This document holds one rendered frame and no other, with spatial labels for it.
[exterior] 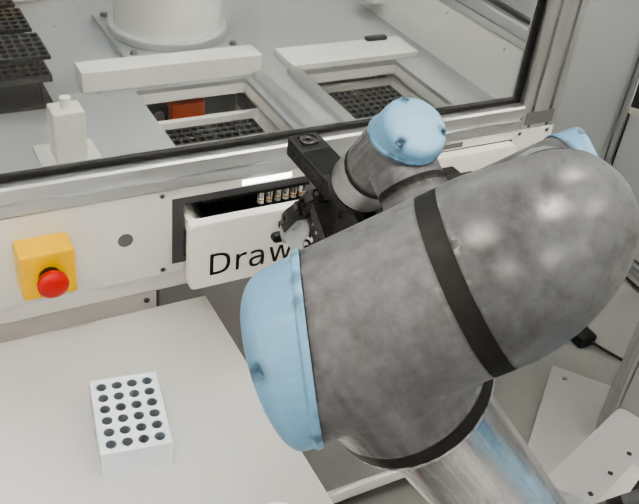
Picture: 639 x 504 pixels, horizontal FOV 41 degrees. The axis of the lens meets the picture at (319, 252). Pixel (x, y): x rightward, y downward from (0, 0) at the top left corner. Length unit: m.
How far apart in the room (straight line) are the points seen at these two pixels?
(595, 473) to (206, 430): 0.50
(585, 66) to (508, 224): 2.60
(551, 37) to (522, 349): 1.02
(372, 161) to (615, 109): 2.11
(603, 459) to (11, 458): 0.74
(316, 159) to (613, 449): 0.55
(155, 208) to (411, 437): 0.76
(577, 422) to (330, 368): 1.85
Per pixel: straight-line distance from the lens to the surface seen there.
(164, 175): 1.18
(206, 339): 1.22
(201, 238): 1.17
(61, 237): 1.17
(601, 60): 2.99
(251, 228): 1.19
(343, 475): 1.88
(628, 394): 2.13
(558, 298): 0.46
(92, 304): 1.28
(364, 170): 0.91
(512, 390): 2.38
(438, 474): 0.58
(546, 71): 1.47
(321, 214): 1.04
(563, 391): 2.38
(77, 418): 1.13
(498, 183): 0.47
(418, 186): 0.87
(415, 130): 0.87
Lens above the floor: 1.58
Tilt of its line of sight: 36 degrees down
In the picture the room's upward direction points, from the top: 7 degrees clockwise
